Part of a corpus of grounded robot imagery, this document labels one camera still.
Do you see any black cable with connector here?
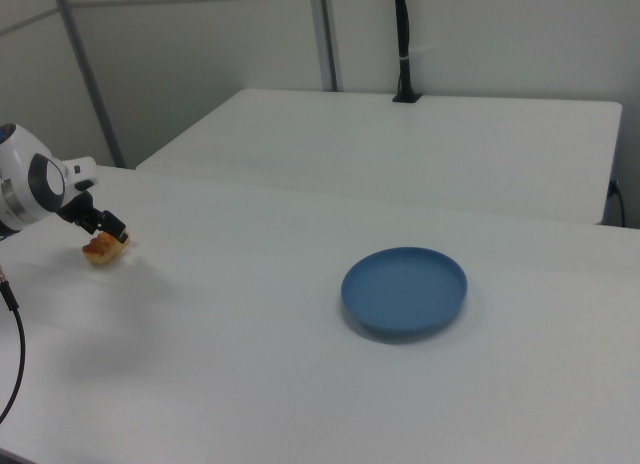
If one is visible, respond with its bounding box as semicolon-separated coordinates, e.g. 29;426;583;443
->
0;265;27;426

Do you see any grey partition frame post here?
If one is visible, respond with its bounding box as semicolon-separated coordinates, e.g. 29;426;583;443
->
308;0;343;93
51;0;127;169

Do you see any white cable tie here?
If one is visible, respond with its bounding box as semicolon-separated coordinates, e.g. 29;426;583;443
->
399;44;437;64

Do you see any white adjacent table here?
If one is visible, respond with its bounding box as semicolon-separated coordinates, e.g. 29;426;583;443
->
136;87;624;226

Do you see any round blue plate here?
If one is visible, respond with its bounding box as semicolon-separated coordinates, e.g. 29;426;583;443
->
340;246;470;343

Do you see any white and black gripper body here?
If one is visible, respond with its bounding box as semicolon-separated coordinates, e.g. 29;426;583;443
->
56;155;103;227

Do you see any golden braided bread pastry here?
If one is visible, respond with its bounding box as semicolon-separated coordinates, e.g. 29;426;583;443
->
81;228;133;268

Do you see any black camera pole with clamp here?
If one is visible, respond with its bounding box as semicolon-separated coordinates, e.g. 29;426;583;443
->
391;0;424;105

